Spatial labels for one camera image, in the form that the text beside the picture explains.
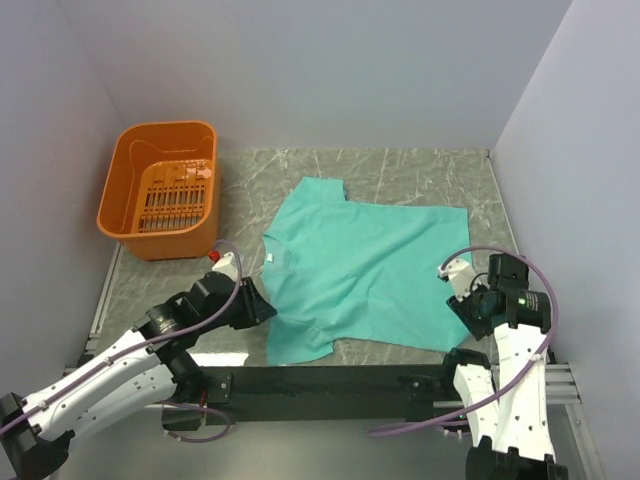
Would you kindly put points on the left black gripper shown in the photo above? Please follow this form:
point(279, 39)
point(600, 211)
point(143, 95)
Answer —
point(255, 308)

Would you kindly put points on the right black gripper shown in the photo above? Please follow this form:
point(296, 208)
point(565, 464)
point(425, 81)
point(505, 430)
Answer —
point(461, 309)

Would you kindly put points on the teal t shirt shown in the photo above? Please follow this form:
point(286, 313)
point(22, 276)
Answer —
point(337, 269)

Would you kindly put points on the orange plastic basket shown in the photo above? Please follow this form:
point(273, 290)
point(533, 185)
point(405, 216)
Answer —
point(162, 193)

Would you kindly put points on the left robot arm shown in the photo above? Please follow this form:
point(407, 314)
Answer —
point(149, 363)

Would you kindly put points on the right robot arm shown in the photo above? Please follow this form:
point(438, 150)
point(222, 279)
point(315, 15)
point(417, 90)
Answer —
point(506, 411)

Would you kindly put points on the black base beam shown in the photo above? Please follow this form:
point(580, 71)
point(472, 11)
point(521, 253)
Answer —
point(305, 393)

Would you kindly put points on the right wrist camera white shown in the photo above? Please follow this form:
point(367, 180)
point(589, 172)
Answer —
point(460, 275)

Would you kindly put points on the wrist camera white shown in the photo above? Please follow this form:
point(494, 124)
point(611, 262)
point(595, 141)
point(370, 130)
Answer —
point(460, 275)
point(226, 264)

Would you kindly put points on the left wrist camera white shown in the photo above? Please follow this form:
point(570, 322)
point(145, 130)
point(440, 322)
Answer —
point(226, 264)

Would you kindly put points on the aluminium rail frame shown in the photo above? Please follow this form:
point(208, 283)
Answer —
point(255, 182)

